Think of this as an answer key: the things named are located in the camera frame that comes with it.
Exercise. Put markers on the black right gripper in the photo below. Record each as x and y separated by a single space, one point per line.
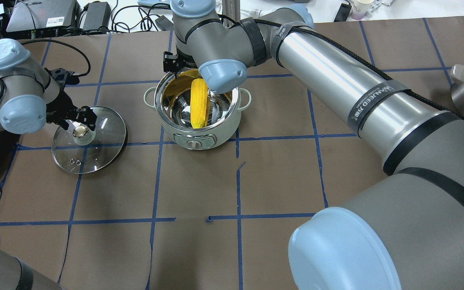
168 64

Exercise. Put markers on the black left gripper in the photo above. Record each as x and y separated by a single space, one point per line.
58 105

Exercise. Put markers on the glass pot lid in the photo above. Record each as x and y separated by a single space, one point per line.
80 149

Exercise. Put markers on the yellow toy corn cob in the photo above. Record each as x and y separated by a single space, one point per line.
200 104

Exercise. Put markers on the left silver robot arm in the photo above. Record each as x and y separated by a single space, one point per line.
30 97

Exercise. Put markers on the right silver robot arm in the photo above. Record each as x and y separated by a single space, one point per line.
405 232

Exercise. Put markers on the pale green electric pot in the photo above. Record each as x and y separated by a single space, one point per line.
171 100

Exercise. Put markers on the black power adapter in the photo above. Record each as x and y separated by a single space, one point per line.
97 16

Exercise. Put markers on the black red computer box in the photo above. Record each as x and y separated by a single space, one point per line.
40 15

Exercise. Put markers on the black phone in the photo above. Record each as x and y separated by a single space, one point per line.
343 12

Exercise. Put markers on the white paper cup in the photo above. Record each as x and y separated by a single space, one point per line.
360 8

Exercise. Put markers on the aluminium frame post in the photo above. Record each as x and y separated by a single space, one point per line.
231 8

